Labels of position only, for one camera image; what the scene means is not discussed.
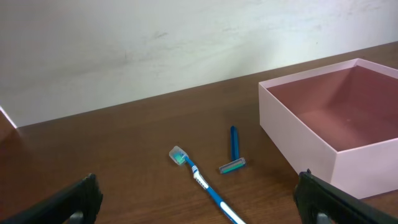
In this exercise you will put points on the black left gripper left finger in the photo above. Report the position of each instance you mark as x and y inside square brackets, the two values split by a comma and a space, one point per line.
[78, 203]

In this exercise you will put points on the pink open box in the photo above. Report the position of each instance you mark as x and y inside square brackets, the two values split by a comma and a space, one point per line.
[338, 121]

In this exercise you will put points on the blue disposable razor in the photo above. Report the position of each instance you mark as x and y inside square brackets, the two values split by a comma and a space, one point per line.
[237, 162]

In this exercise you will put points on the blue white toothbrush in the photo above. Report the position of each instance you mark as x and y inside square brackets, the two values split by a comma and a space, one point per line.
[180, 157]

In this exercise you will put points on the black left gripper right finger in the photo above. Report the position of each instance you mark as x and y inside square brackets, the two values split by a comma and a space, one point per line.
[319, 202]

